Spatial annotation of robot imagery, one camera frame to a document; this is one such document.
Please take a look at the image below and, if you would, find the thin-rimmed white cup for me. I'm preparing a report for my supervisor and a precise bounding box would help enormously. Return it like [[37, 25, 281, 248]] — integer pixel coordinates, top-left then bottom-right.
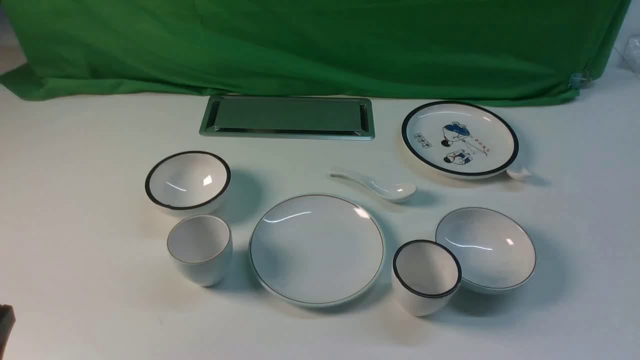
[[166, 214, 234, 288]]

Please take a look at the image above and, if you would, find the thin-rimmed shallow white bowl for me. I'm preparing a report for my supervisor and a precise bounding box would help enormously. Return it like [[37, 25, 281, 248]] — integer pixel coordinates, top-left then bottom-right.
[[434, 207, 538, 296]]

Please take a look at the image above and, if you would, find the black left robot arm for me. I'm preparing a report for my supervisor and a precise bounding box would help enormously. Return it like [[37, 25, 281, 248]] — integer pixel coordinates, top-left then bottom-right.
[[0, 304, 16, 359]]

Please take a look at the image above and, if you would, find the large white thin-rimmed plate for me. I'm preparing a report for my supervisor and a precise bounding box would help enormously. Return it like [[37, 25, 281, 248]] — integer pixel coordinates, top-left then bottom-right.
[[247, 194, 386, 309]]

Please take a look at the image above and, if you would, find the white ceramic soup spoon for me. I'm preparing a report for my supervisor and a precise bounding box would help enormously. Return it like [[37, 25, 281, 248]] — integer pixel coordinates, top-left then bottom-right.
[[327, 168, 418, 204]]

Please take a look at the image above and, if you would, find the black-rimmed white bowl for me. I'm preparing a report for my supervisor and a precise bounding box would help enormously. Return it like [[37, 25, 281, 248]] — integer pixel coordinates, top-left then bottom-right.
[[144, 150, 233, 218]]

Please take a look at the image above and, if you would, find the black-rimmed white cup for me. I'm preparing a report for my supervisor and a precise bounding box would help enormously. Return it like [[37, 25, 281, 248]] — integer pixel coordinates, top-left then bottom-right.
[[391, 239, 462, 317]]

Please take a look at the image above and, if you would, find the illustrated black-rimmed plate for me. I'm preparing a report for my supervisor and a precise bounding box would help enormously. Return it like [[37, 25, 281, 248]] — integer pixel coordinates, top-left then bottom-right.
[[400, 100, 524, 180]]

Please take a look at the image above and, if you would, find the small white spoon behind plate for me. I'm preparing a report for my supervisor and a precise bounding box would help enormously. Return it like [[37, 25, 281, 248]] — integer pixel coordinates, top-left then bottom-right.
[[506, 166, 531, 182]]

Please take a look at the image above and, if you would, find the green backdrop cloth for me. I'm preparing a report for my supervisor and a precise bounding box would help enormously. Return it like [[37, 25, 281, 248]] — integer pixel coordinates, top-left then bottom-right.
[[1, 0, 630, 107]]

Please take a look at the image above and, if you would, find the metal clip on cloth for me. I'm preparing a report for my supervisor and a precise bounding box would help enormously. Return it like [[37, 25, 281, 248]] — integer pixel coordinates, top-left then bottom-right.
[[567, 71, 594, 90]]

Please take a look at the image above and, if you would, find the metal table cable hatch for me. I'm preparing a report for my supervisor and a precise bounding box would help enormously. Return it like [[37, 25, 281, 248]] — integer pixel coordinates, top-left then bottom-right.
[[199, 95, 375, 141]]

